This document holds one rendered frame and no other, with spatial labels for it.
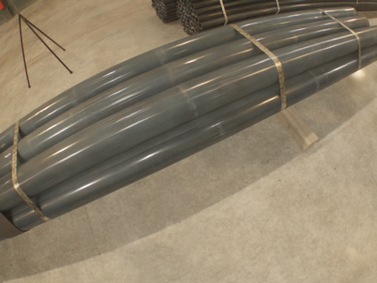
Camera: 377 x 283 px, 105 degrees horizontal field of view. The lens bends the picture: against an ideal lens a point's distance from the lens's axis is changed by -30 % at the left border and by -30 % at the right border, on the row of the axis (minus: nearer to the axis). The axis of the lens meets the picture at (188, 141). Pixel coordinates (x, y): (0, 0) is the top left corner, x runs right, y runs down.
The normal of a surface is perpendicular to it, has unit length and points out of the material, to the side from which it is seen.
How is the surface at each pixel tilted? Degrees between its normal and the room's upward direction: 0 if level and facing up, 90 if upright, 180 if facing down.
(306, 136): 0
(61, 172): 71
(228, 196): 0
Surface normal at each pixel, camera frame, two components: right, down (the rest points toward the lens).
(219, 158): -0.10, -0.48
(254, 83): 0.34, 0.47
